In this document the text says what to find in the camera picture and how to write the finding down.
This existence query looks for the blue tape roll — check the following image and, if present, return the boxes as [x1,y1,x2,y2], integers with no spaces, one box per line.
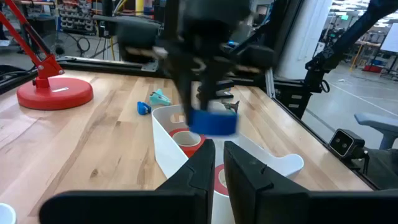
[188,108,239,137]

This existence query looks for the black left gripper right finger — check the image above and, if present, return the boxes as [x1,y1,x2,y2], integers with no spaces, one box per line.
[224,141,398,224]

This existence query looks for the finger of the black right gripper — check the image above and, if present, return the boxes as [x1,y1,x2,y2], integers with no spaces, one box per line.
[175,71,203,118]
[198,73,224,110]

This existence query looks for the pink tape roll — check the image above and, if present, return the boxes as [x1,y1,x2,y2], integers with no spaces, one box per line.
[213,164,229,197]

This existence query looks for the teal staple remover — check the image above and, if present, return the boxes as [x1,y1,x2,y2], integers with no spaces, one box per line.
[149,88,172,106]

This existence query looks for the black table-level camera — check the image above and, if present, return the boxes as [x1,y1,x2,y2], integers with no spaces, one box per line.
[328,128,366,159]

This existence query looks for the white plastic bin with tapes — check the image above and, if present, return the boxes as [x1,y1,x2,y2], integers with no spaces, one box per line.
[151,104,305,224]

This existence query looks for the grey-blue office chair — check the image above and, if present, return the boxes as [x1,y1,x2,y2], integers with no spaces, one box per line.
[354,112,398,190]

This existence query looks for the red desk lamp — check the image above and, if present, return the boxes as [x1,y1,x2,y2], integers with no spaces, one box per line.
[0,0,94,111]

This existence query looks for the whiteboard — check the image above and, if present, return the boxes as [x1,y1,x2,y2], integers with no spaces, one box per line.
[379,22,398,54]

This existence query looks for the red tape roll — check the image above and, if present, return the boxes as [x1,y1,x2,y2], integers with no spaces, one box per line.
[169,128,206,158]

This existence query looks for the parts bin shelf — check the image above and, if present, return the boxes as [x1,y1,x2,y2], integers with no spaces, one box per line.
[57,0,97,35]

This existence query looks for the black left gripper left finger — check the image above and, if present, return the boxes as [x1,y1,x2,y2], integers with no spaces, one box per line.
[39,139,216,224]

